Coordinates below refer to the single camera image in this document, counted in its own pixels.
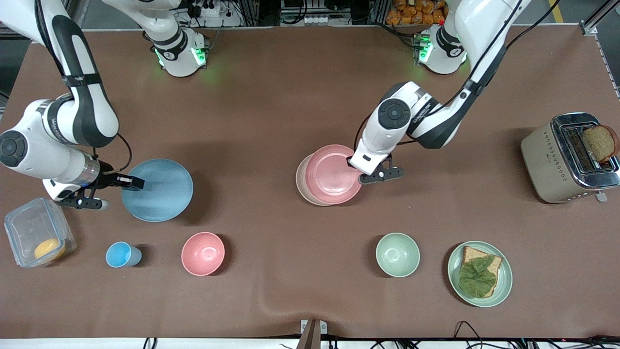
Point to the pink plate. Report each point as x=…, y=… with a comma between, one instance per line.
x=332, y=174

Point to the blue cup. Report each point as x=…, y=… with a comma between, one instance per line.
x=121, y=255

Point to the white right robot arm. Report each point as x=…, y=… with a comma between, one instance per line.
x=82, y=111

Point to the green plate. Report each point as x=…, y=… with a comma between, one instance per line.
x=506, y=281

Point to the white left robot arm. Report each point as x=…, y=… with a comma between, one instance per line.
x=395, y=116

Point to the green lettuce leaf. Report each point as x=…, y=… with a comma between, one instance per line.
x=477, y=278

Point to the beige plate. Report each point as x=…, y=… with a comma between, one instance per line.
x=300, y=182

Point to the brown bread slice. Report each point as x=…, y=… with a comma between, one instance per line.
x=472, y=254

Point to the pink bowl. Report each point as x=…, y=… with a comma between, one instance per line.
x=203, y=253

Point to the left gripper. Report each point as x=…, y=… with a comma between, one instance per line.
x=348, y=160

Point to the brown table cover mat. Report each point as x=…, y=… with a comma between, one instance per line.
x=290, y=97

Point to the dark toast slice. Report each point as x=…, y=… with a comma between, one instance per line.
x=600, y=143

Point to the beige chrome toaster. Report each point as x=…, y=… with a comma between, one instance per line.
x=545, y=165

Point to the green bowl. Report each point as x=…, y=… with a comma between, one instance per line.
x=397, y=255

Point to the white power strip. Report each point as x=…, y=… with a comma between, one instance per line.
x=316, y=20
x=206, y=9

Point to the round orange food piece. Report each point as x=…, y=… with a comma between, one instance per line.
x=49, y=249

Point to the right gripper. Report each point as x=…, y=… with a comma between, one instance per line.
x=109, y=180

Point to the orange snack bag pile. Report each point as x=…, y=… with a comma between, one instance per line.
x=414, y=14

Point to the clear plastic container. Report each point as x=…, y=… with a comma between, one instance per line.
x=29, y=225

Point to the aluminium frame post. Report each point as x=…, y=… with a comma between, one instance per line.
x=598, y=17

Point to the metal table edge bracket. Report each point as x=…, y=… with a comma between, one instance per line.
x=313, y=329

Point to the blue plate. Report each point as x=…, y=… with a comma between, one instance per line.
x=162, y=191

